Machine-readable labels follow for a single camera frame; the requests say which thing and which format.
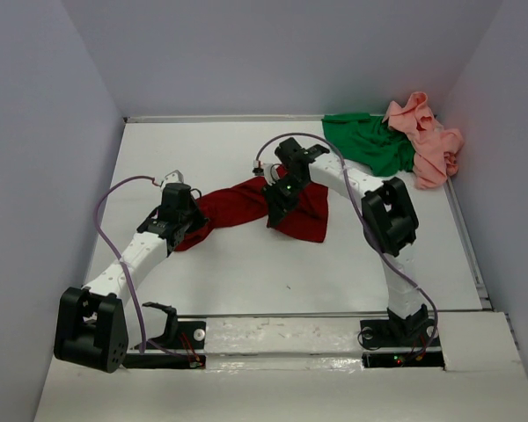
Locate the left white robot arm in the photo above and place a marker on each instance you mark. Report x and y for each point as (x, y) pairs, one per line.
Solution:
(98, 322)

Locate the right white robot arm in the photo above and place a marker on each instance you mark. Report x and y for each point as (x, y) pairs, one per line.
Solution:
(383, 207)

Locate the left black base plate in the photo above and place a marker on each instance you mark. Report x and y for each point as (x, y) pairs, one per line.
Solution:
(184, 351)

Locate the metal rail front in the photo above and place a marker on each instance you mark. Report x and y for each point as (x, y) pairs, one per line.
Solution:
(358, 314)

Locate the metal rail back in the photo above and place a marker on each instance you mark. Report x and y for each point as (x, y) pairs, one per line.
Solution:
(220, 118)

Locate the pink t-shirt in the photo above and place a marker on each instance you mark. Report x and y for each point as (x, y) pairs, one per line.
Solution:
(435, 147)

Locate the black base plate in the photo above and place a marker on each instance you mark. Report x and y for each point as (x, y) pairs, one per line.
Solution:
(184, 351)
(381, 349)

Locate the green t-shirt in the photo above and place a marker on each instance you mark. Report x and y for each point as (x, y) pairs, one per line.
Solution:
(368, 140)

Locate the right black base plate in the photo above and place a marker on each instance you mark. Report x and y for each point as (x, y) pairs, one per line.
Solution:
(381, 349)

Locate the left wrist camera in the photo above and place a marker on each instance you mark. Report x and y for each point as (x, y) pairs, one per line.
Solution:
(171, 178)

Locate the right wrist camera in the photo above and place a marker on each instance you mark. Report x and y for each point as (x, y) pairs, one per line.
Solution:
(267, 171)

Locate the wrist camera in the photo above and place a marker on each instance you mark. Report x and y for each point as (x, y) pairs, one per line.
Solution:
(171, 178)
(267, 171)

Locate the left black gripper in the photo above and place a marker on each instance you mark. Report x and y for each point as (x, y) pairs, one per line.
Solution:
(193, 221)

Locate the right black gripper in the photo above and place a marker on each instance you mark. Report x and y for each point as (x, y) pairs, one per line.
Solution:
(277, 209)

